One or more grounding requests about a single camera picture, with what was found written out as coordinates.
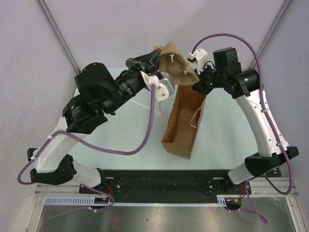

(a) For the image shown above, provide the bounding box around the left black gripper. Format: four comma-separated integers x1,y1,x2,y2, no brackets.
101,49,162,114

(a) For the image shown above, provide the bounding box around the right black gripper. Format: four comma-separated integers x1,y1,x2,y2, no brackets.
192,62,226,96

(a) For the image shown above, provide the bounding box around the brown pulp cup carrier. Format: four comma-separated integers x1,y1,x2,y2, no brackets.
154,42,199,86

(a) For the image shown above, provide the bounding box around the brown paper bag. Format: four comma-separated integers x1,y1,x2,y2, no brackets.
161,86,206,160

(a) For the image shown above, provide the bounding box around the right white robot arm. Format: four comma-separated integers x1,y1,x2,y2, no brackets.
188,47,299,194

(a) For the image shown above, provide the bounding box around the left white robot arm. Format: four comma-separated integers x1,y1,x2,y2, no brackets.
28,48,161,193

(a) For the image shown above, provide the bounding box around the white wrapped straw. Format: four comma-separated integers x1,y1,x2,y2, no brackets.
129,100,162,115

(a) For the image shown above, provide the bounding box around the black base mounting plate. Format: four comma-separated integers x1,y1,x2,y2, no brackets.
49,169,282,210

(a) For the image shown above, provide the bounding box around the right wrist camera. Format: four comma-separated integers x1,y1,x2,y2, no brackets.
188,49,209,75

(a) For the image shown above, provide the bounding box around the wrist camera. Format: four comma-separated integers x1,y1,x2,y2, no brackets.
140,71,175,102
188,49,209,75

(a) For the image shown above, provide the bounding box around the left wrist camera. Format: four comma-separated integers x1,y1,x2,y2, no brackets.
140,71,175,102

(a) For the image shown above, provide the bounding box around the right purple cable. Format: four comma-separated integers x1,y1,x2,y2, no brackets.
192,33,294,224

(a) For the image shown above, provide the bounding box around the purple cable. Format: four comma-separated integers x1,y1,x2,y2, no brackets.
192,33,294,224
17,84,157,219

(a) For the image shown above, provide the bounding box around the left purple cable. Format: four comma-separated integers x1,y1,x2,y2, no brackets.
17,84,157,219

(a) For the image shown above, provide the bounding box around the white slotted cable duct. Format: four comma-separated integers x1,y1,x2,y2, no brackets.
44,196,226,207

